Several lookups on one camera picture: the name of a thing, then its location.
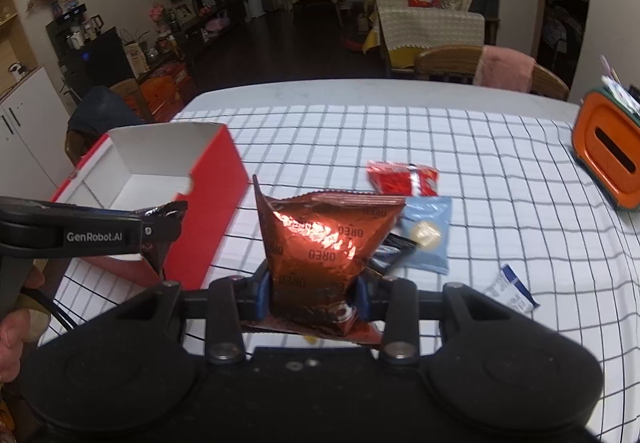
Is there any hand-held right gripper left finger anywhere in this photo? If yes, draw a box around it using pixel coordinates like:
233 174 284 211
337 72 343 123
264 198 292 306
116 273 274 365

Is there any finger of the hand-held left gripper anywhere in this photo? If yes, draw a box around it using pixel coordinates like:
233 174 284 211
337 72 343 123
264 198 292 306
142 218 183 245

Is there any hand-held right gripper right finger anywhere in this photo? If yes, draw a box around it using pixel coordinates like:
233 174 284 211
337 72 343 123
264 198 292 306
350 275 521 365

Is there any dark brown snack packet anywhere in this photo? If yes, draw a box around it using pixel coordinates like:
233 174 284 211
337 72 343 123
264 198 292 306
142 200 189 285

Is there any red cardboard box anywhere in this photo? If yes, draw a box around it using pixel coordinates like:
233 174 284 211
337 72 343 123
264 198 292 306
49 122 251 290

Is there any copper foil snack packet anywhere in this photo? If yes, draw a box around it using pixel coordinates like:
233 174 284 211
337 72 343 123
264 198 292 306
241 174 407 350

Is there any person's left hand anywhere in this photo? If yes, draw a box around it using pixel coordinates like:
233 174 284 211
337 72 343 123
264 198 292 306
0 268 52 383

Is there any black snack packet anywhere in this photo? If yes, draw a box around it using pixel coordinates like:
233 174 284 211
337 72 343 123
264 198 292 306
369 232 419 275

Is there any light blue snack packet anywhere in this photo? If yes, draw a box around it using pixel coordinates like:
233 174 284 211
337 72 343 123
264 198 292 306
397 196 454 275

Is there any white cabinet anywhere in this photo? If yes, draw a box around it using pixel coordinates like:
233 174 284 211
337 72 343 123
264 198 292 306
0 65 72 205

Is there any dark jacket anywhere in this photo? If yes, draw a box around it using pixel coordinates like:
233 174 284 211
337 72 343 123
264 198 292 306
67 86 147 165

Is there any red snack packet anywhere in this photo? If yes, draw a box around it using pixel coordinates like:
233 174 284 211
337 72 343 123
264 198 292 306
366 160 441 198

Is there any orange carton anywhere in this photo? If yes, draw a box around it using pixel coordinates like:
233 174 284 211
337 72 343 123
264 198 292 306
139 62 197 123

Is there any white and blue sachet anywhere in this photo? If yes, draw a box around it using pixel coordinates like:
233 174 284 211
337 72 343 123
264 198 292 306
482 264 541 315

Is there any black checked white tablecloth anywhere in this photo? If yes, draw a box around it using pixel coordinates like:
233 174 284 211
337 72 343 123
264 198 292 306
37 104 640 443

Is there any black appliance cabinet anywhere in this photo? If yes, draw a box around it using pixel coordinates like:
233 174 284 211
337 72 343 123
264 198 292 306
46 13 137 95

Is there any dark television console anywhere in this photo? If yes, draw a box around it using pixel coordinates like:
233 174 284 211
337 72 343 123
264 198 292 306
150 0 249 60

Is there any wooden chair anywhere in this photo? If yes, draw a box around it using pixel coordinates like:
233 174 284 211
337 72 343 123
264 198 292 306
414 44 571 102

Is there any pink towel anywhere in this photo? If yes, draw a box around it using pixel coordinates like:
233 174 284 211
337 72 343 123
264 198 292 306
472 46 536 94

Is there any orange tissue box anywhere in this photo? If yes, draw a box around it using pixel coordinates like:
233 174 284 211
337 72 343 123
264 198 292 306
570 90 640 212

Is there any sofa with cream cover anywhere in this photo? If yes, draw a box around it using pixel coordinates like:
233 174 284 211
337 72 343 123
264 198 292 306
371 0 502 75

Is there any black cable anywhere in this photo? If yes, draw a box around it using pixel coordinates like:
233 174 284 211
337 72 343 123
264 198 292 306
19 287 78 331

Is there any wooden wall shelf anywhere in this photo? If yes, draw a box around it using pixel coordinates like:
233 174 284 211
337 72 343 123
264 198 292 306
0 0 39 100

